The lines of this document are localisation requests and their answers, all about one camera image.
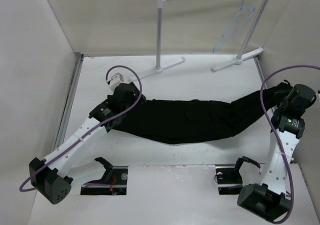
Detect black trousers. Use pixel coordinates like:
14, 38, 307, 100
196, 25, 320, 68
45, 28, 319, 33
114, 86, 277, 145

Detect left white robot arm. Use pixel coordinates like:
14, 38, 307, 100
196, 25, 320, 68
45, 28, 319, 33
28, 82, 146, 205

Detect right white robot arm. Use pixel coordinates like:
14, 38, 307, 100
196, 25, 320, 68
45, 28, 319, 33
214, 84, 317, 224

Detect white clothes rack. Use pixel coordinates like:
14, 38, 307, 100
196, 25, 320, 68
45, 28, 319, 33
138, 0, 269, 79

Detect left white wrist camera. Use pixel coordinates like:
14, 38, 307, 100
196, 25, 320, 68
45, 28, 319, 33
107, 72, 125, 92

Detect right aluminium table rail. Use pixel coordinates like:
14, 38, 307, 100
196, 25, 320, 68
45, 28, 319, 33
253, 56, 265, 82

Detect aluminium table rail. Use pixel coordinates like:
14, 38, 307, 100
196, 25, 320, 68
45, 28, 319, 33
50, 52, 84, 152
253, 56, 265, 82

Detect left aluminium table rail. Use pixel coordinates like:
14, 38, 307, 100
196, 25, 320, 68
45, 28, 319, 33
50, 52, 84, 152

